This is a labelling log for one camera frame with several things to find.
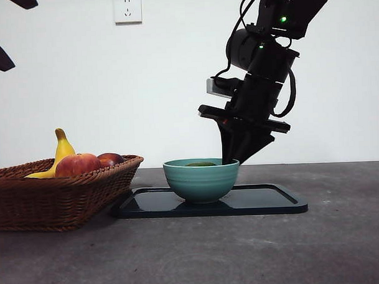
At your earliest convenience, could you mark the white wall socket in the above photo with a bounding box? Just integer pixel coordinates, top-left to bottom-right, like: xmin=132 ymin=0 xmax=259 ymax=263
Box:
xmin=114 ymin=0 xmax=143 ymax=26

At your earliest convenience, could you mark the pale grey right camera box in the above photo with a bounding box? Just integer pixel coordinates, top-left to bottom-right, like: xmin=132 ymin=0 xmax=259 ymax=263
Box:
xmin=205 ymin=77 xmax=235 ymax=100

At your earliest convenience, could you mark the brown wicker basket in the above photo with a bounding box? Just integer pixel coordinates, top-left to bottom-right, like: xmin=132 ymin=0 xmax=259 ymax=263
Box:
xmin=0 ymin=154 xmax=146 ymax=235

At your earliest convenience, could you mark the dark red peach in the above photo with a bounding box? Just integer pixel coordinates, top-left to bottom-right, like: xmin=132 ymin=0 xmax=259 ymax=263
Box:
xmin=96 ymin=153 xmax=126 ymax=169

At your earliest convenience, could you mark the teal ribbed bowl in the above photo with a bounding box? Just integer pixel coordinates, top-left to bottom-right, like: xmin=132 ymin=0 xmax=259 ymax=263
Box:
xmin=163 ymin=157 xmax=241 ymax=206

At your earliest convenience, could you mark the thin black cable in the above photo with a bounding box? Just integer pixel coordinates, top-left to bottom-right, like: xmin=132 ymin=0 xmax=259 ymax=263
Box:
xmin=208 ymin=0 xmax=263 ymax=88
xmin=270 ymin=68 xmax=299 ymax=118

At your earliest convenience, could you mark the black rectangular tray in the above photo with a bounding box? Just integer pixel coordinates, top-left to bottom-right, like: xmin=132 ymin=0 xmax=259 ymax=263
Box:
xmin=108 ymin=181 xmax=309 ymax=221

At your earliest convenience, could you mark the yellow banana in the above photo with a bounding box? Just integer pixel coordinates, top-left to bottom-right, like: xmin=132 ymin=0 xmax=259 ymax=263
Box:
xmin=22 ymin=127 xmax=77 ymax=180

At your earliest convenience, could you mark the green avocado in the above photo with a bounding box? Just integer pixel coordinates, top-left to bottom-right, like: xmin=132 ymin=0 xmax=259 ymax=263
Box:
xmin=185 ymin=161 xmax=217 ymax=168

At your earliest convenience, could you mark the red yellow apple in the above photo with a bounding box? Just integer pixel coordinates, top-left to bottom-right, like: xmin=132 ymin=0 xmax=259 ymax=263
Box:
xmin=54 ymin=153 xmax=102 ymax=178

